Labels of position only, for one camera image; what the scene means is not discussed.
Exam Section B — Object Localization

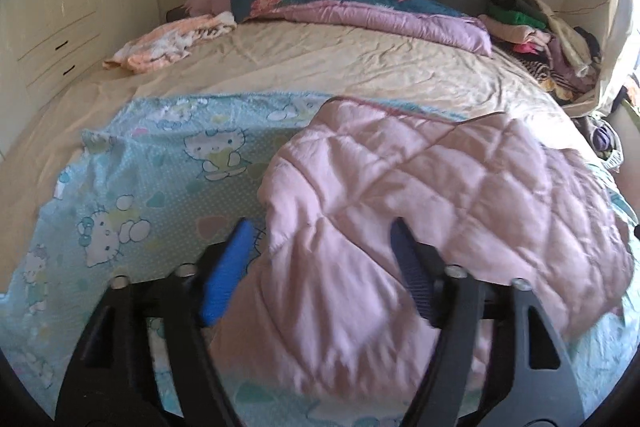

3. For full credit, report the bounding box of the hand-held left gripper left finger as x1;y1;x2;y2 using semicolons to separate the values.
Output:
55;218;255;415

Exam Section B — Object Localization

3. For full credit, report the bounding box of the pink quilted jacket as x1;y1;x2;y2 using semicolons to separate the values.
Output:
210;99;636;400

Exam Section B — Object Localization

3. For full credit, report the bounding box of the cream curtain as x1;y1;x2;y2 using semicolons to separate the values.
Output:
567;0;640;118

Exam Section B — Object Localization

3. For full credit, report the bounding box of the light blue cartoon-print blanket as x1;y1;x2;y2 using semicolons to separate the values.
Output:
0;91;640;427

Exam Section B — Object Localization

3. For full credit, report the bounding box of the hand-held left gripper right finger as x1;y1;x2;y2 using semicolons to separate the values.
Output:
390;218;586;415

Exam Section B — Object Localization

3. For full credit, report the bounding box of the peach floral cloth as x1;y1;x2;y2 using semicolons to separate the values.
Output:
102;12;237;74

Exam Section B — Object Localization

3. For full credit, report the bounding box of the bed with beige sheet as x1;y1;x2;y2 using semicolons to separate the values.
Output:
0;14;583;295

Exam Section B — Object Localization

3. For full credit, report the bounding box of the pile of mixed clothes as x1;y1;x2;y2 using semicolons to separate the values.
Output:
477;0;608;102

